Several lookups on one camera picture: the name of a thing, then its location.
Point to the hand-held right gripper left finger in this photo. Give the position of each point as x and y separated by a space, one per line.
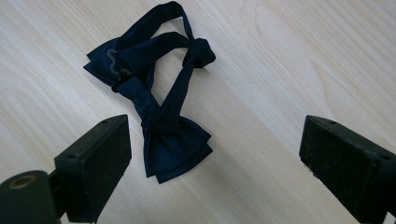
93 168

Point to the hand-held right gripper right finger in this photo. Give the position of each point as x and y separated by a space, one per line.
345 165

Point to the navy blue bow tie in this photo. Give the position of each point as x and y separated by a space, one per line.
168 140

